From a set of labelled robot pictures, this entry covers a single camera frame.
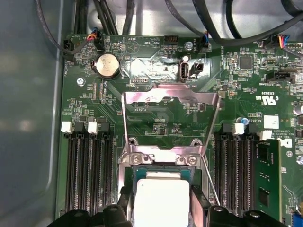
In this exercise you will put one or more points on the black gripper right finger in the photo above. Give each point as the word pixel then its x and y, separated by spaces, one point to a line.
pixel 217 217

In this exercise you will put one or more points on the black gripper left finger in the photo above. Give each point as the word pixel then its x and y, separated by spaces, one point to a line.
pixel 111 216

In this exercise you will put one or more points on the silver CPU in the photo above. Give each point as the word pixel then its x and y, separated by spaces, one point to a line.
pixel 161 201

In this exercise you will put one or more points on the metal socket cover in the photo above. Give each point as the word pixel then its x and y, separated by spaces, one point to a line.
pixel 146 92

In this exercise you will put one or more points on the metal locking lever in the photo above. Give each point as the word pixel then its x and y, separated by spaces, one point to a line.
pixel 211 182

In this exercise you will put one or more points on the RAM slot with black clips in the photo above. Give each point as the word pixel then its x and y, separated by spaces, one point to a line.
pixel 245 170
pixel 82 170
pixel 219 170
pixel 107 170

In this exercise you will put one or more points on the green RAM stick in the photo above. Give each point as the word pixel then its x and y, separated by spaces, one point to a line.
pixel 268 170

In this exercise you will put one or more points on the green motherboard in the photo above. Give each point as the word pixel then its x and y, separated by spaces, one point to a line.
pixel 165 123

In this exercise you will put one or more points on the round coin battery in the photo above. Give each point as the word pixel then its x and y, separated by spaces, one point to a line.
pixel 107 67

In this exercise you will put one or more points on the black open PC case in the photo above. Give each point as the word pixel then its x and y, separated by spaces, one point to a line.
pixel 23 94

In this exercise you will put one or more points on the internal USB port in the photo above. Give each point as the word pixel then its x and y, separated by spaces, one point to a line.
pixel 184 69

